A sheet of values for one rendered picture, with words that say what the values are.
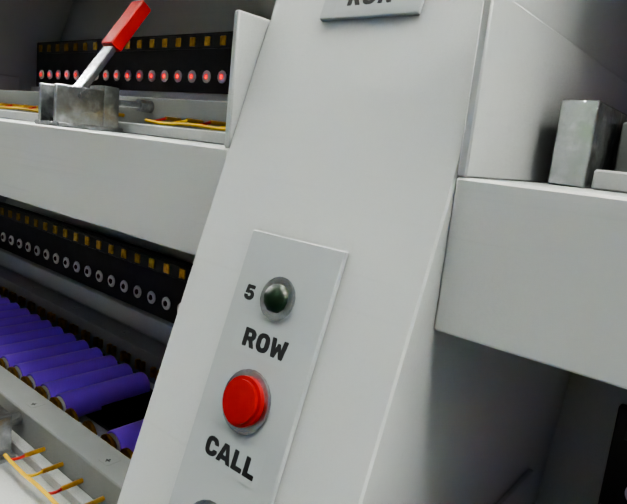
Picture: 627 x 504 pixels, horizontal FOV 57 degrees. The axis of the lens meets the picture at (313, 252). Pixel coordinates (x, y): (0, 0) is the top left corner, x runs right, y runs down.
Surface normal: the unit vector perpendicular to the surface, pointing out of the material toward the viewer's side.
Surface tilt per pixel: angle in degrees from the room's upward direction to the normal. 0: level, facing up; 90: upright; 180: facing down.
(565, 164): 107
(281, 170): 90
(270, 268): 90
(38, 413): 17
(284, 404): 90
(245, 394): 90
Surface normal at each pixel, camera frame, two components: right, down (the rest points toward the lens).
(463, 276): -0.63, 0.07
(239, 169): -0.58, -0.22
